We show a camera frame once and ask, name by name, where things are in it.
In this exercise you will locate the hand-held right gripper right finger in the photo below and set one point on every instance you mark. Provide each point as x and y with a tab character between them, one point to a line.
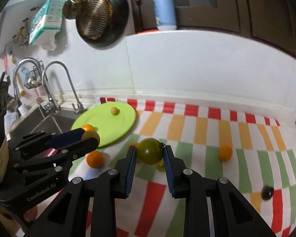
169	174

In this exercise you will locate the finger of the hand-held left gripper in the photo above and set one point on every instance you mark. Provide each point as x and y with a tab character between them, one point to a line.
86	146
66	136

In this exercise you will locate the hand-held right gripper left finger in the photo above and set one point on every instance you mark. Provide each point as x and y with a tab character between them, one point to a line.
130	171

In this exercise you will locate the small green tomato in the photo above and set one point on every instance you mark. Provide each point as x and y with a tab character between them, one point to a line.
159	167

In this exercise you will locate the yellow longan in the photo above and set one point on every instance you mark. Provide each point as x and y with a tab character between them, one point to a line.
114	110
91	133

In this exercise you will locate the orange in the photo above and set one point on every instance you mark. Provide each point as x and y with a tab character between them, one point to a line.
87	127
225	153
95	159

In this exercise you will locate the large green tomato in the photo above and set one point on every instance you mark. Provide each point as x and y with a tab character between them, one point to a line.
150	151

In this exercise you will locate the green plate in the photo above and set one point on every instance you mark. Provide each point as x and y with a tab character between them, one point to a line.
108	126

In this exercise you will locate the dark purple tomato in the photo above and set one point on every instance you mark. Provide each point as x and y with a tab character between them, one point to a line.
267	192

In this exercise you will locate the person's left hand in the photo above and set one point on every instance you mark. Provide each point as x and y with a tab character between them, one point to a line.
30	214

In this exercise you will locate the stainless steel sink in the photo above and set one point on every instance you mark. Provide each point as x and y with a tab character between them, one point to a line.
39	122

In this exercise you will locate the thin gooseneck faucet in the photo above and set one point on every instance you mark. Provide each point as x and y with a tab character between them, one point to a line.
72	88

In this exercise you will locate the striped tablecloth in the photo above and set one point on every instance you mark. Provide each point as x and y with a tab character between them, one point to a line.
199	133

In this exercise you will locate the pull-down kitchen faucet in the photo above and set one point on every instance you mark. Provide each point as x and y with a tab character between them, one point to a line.
27	59

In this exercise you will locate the metal mesh strainer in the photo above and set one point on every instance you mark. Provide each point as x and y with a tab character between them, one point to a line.
96	17

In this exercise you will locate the green white tissue pack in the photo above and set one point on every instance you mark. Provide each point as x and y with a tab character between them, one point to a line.
46	12

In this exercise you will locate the brass ladle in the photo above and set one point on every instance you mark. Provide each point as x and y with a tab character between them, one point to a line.
72	8

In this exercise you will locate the black pan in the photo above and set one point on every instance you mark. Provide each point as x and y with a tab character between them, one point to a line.
119	17

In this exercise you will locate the white blue pump bottle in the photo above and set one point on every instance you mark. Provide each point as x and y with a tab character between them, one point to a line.
164	7

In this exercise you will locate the dark wooden cabinet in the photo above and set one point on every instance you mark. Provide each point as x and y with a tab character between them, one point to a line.
236	5

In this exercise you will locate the wall hook rack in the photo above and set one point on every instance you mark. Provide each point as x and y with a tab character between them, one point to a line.
22	33

